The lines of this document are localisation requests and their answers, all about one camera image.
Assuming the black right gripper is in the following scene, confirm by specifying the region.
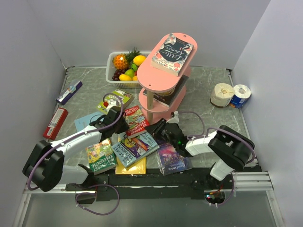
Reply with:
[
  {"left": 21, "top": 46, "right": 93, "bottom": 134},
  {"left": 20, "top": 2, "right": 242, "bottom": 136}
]
[{"left": 145, "top": 118, "right": 178, "bottom": 148}]

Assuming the red 13-Storey Treehouse book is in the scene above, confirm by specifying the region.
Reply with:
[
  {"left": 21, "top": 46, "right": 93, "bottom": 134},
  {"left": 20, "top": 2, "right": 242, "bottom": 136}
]
[{"left": 125, "top": 105, "right": 149, "bottom": 138}]

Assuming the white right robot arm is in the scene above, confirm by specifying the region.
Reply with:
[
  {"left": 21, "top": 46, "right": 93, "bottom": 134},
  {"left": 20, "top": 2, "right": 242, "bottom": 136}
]
[{"left": 145, "top": 118, "right": 256, "bottom": 189}]

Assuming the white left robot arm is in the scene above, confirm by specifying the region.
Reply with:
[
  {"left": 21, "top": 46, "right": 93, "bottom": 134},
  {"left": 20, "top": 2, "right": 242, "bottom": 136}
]
[{"left": 22, "top": 106, "right": 128, "bottom": 192}]

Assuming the blue 143-Storey Treehouse book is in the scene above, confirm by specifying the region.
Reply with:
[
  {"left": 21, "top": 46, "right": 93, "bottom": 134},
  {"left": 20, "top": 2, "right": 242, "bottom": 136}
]
[{"left": 111, "top": 132, "right": 160, "bottom": 168}]

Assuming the black book on shelf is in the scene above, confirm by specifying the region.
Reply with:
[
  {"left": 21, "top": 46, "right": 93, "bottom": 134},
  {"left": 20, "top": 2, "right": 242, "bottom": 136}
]
[{"left": 153, "top": 75, "right": 189, "bottom": 107}]

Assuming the lime green paperback book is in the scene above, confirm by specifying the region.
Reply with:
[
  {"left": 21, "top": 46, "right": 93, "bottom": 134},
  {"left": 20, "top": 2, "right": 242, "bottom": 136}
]
[{"left": 96, "top": 88, "right": 134, "bottom": 114}]

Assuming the pink three-tier wooden shelf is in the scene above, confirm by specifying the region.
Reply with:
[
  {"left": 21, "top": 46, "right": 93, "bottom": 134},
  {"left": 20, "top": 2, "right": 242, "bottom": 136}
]
[{"left": 137, "top": 33, "right": 197, "bottom": 124}]

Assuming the green 104-Storey Treehouse book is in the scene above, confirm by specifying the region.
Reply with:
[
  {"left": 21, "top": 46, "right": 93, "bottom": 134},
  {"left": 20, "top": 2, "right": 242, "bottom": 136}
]
[{"left": 86, "top": 139, "right": 117, "bottom": 175}]

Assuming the purple shrink-wrapped Robinson Crusoe book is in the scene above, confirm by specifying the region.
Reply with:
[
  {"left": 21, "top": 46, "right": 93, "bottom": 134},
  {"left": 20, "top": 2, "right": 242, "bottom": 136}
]
[{"left": 156, "top": 140, "right": 193, "bottom": 176}]

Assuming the light blue cat booklet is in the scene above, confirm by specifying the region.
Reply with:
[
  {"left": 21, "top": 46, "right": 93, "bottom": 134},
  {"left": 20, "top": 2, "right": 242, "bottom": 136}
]
[{"left": 74, "top": 111, "right": 103, "bottom": 132}]

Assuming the yellow file folder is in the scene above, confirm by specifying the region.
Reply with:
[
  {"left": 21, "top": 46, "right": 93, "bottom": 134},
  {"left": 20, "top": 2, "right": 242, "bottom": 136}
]
[{"left": 115, "top": 138, "right": 148, "bottom": 175}]

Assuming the yellow mango front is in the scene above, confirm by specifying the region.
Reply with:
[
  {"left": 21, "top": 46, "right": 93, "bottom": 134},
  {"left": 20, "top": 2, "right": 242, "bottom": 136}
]
[{"left": 119, "top": 74, "right": 133, "bottom": 81}]

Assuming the dark red grapes bunch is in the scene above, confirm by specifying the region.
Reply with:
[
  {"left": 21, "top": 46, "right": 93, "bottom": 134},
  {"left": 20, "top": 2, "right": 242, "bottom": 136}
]
[{"left": 112, "top": 70, "right": 125, "bottom": 81}]

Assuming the green pear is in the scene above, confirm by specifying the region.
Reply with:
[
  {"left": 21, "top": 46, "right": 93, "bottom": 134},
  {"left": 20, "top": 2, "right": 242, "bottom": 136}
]
[{"left": 125, "top": 69, "right": 135, "bottom": 78}]

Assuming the red rectangular box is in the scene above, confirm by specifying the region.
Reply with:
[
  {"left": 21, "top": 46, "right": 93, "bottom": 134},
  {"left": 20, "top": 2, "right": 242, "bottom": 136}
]
[{"left": 43, "top": 107, "right": 68, "bottom": 140}]

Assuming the purple white toothpaste box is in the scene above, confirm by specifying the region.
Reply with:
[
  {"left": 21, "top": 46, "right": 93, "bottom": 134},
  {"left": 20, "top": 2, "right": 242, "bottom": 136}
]
[{"left": 56, "top": 80, "right": 83, "bottom": 105}]

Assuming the orange pineapple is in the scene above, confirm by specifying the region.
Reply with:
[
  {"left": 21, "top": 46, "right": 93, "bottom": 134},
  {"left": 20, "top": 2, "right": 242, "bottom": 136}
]
[{"left": 112, "top": 53, "right": 129, "bottom": 70}]

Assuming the beige wrapped toilet roll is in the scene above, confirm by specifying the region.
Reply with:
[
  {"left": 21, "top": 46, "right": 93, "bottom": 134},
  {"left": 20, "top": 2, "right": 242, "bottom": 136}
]
[{"left": 210, "top": 83, "right": 234, "bottom": 108}]

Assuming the white plastic fruit basket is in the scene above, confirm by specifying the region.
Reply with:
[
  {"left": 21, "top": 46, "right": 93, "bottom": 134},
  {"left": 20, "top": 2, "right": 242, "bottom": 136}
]
[{"left": 106, "top": 51, "right": 141, "bottom": 88}]

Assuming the yellow lemon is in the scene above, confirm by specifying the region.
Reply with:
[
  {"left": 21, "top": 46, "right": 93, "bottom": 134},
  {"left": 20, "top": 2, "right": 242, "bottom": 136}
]
[{"left": 133, "top": 55, "right": 146, "bottom": 66}]

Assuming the floral Little Women book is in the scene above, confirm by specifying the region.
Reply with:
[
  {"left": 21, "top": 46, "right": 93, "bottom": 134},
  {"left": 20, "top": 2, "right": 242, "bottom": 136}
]
[{"left": 151, "top": 33, "right": 195, "bottom": 76}]

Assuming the blue wrapped toilet roll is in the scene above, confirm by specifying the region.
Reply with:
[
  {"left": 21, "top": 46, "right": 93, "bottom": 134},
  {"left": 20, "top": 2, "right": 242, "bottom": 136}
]
[{"left": 230, "top": 84, "right": 252, "bottom": 108}]

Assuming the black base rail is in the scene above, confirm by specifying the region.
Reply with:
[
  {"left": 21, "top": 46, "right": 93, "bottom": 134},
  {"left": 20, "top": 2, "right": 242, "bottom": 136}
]
[{"left": 65, "top": 165, "right": 262, "bottom": 205}]

